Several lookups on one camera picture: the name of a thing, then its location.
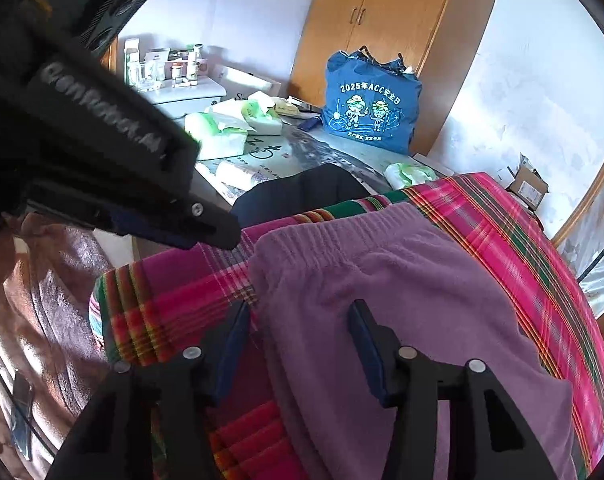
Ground brown fluffy blanket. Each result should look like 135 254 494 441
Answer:
0 210 140 466

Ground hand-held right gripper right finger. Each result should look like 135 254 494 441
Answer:
347 300 558 480

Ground dark folded cloth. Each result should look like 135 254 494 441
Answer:
231 162 370 228

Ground white wet wipes pack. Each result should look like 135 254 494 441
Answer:
214 160 270 192

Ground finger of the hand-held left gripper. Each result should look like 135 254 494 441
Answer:
107 201 244 252

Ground blue printed tote bag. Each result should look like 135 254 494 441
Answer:
322 46 423 156

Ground white flat box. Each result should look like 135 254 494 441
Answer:
217 66 283 98

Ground purple fleece pants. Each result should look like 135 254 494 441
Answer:
247 202 580 480

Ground cardboard box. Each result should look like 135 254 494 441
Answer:
504 152 550 211

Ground pink plaid bed sheet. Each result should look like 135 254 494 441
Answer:
88 172 604 480

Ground wooden door frame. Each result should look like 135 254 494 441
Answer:
552 125 604 248

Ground cluster of small bottles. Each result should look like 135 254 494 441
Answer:
123 41 213 92

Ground clear plastic door curtain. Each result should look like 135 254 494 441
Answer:
557 170 604 321

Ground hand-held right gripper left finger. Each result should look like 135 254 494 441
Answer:
47 300 253 480

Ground desk with printed mat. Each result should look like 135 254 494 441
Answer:
192 120 458 211

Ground white bedside cabinet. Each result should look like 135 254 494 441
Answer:
127 77 228 121

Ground wooden wardrobe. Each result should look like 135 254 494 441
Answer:
287 0 505 156

